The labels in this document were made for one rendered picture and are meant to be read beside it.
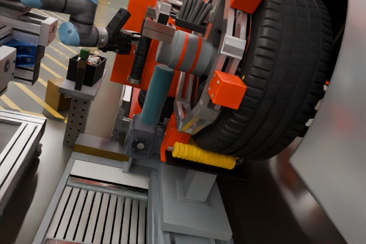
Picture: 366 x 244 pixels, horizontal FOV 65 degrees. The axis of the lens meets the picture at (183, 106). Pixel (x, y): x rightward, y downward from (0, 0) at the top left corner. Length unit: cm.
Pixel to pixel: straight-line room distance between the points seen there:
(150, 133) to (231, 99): 70
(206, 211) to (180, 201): 13
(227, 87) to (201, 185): 66
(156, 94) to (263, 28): 56
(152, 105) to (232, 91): 54
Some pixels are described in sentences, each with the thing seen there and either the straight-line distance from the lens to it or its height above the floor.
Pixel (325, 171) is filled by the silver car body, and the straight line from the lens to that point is 70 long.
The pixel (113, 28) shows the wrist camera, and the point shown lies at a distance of 111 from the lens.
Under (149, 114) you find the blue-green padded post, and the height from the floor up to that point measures 53.
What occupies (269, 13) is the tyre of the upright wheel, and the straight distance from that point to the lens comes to 87.
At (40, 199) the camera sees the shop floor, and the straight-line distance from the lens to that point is 154.
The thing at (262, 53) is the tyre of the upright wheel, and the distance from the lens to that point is 82.
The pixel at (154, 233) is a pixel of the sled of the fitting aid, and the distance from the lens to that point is 129.
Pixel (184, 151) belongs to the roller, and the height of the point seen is 53.
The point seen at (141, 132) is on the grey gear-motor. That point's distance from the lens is 139.
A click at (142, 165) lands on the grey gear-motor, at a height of 9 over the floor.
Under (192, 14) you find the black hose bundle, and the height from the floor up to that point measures 100.
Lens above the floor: 107
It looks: 22 degrees down
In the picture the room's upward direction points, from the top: 20 degrees clockwise
